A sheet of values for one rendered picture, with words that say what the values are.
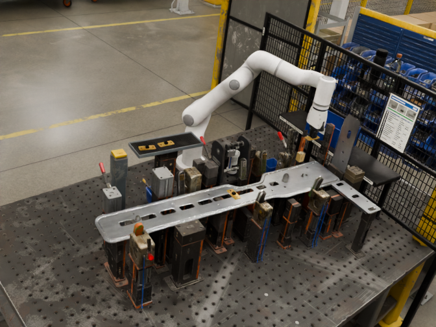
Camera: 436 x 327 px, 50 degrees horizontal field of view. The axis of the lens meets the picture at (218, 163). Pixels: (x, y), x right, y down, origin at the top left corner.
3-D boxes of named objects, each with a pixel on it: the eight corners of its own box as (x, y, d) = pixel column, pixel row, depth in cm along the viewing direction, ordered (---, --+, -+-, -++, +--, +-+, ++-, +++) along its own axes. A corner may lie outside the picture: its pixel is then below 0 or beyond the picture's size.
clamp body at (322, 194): (307, 251, 258) (322, 200, 240) (293, 237, 266) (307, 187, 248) (319, 246, 263) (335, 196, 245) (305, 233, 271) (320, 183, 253)
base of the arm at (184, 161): (170, 157, 302) (172, 133, 291) (195, 151, 311) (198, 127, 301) (185, 174, 290) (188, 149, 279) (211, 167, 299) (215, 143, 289)
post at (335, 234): (335, 238, 270) (349, 198, 255) (322, 227, 278) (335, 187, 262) (343, 235, 273) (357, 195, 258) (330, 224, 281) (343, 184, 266)
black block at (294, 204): (283, 253, 255) (295, 210, 239) (272, 241, 262) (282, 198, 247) (295, 248, 259) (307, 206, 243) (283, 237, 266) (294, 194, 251)
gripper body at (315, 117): (308, 102, 244) (303, 121, 250) (322, 111, 237) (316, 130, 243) (319, 100, 248) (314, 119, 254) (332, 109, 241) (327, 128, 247)
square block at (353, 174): (339, 224, 282) (355, 174, 263) (329, 217, 287) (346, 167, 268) (348, 221, 286) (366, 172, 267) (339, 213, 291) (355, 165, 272)
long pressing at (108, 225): (109, 249, 199) (109, 246, 199) (91, 217, 215) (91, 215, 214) (342, 181, 268) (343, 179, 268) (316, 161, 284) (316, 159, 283)
